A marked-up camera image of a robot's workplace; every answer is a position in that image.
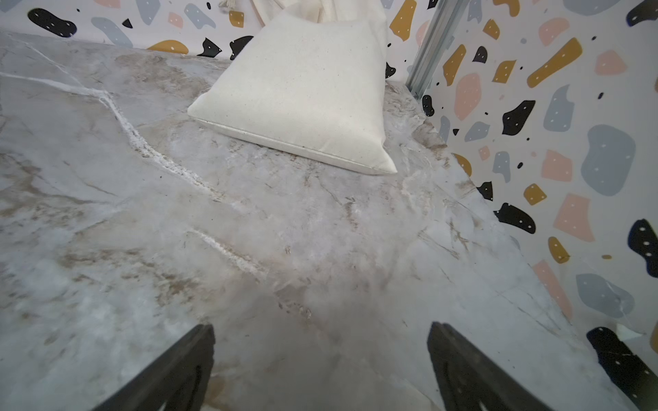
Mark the aluminium corner post right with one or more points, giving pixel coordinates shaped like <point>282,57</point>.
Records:
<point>435,43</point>

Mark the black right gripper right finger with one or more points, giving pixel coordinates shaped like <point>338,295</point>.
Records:
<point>469,380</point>

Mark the closed cream cloth bag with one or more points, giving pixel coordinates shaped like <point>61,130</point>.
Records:
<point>311,83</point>

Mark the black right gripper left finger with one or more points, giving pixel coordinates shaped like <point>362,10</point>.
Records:
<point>176,380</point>

